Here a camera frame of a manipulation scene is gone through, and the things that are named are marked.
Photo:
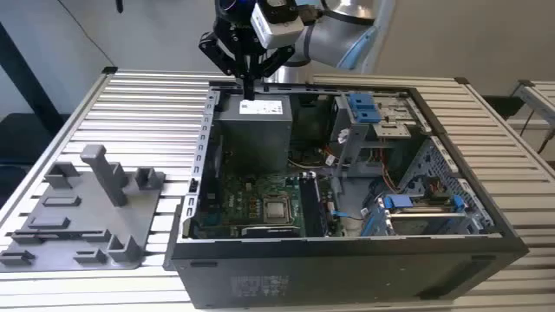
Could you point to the metal slat table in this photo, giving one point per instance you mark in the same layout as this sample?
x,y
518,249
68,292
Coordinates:
x,y
539,97

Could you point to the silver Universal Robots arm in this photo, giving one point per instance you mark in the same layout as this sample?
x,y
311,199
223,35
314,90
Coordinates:
x,y
330,35

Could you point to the grey power supply unit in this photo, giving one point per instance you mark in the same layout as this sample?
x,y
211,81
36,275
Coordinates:
x,y
253,143

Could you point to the black open PC case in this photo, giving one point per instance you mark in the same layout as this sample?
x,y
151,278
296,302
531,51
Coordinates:
x,y
303,266

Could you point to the hard disk in blue carrier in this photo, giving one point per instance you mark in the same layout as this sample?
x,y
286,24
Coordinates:
x,y
396,201

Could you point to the grey metal drive cage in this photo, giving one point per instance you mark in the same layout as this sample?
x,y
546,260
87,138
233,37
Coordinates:
x,y
396,120

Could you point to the black table corner cap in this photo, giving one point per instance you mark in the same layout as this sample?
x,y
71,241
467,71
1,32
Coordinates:
x,y
462,81
527,83
109,69

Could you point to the green motherboard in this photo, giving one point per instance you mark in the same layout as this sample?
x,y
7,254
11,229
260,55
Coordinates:
x,y
243,195

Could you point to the silver CPU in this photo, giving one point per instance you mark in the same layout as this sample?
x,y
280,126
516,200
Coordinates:
x,y
278,211

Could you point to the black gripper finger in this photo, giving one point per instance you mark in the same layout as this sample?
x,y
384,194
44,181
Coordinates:
x,y
278,60
216,48

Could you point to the black RAM slot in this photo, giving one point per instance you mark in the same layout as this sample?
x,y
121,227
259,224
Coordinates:
x,y
306,204

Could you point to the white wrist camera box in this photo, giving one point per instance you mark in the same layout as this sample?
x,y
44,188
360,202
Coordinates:
x,y
278,32

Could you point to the blue plastic drive latch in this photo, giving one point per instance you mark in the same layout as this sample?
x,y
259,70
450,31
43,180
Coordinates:
x,y
362,100
367,116

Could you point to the black box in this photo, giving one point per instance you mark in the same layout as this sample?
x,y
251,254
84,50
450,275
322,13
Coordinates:
x,y
503,107

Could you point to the grey plastic parts rack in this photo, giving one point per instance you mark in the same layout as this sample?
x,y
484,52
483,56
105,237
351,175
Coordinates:
x,y
77,211

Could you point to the black graphics card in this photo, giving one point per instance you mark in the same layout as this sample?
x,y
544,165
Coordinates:
x,y
268,231

